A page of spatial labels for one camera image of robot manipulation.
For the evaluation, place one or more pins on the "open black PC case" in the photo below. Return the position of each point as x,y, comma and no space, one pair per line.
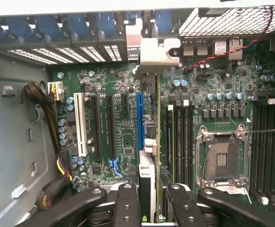
14,118

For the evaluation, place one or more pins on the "blue expansion slot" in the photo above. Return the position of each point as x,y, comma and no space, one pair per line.
140,118

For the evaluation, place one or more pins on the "long black expansion slot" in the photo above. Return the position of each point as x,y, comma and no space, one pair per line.
110,127
97,127

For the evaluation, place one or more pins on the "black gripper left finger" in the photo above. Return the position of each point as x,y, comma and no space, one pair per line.
127,208

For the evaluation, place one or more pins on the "locking lever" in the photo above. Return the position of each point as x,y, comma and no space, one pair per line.
265,130

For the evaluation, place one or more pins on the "CPU socket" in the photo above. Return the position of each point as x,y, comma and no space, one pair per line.
222,160

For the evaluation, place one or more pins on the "green Dell motherboard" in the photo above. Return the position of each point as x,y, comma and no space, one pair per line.
127,132

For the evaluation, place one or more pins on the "short black expansion slot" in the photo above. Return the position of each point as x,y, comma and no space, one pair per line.
125,104

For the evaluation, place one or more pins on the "metal socket cover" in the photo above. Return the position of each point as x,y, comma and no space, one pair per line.
236,190

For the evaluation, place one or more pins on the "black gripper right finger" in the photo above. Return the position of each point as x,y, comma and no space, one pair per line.
184,210

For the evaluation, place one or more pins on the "white expansion slot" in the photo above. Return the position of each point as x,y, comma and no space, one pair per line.
81,123

